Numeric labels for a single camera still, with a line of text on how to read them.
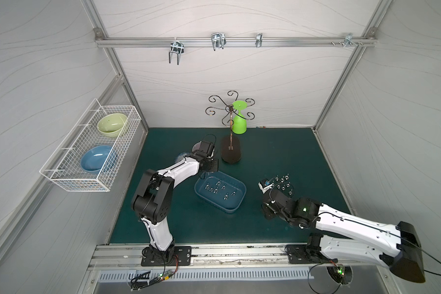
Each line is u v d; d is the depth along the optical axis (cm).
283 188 93
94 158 64
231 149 108
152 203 48
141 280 70
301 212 53
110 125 74
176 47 78
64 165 58
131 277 70
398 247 41
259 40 78
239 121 93
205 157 75
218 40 76
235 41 77
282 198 57
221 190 92
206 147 75
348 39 76
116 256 74
